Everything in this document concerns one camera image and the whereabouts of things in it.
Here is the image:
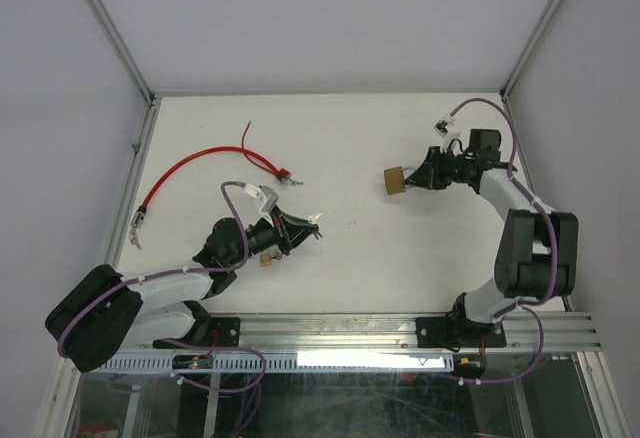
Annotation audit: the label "small brass padlock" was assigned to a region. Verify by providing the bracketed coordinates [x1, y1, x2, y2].
[259, 252, 282, 266]

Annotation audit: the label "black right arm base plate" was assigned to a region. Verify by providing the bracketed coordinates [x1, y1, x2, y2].
[415, 315, 507, 351]

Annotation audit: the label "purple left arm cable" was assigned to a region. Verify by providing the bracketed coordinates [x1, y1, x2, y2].
[58, 181, 251, 359]

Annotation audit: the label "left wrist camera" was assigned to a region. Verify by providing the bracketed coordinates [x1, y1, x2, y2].
[243, 183, 279, 215]

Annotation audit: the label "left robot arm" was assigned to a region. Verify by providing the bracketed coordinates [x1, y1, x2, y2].
[45, 208, 321, 372]

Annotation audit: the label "red cable lock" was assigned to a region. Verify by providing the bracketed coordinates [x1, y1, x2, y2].
[129, 139, 304, 236]

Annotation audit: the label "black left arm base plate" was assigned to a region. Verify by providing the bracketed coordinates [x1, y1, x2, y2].
[152, 316, 241, 350]

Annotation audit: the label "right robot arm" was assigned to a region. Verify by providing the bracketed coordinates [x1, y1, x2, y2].
[403, 129, 579, 350]

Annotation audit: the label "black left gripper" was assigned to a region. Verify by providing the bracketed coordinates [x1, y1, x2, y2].
[227, 205, 317, 267]

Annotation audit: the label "aluminium mounting rail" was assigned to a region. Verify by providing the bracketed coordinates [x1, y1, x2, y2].
[122, 311, 601, 353]

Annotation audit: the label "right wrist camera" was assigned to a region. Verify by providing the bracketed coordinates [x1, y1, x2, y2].
[434, 115, 460, 151]

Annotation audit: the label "large padlock keys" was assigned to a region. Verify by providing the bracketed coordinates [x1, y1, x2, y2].
[308, 210, 324, 225]

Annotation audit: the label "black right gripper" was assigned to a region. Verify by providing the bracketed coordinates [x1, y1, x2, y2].
[404, 145, 473, 190]

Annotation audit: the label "cable lock keys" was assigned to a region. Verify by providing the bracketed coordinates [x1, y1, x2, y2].
[129, 229, 142, 250]

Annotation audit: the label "large brass padlock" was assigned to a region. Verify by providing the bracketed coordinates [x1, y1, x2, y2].
[383, 166, 416, 195]

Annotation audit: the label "white slotted cable duct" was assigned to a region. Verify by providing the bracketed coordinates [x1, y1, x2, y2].
[97, 350, 454, 374]

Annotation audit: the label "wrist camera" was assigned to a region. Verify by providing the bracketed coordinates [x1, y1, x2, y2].
[434, 115, 460, 151]
[243, 183, 279, 215]

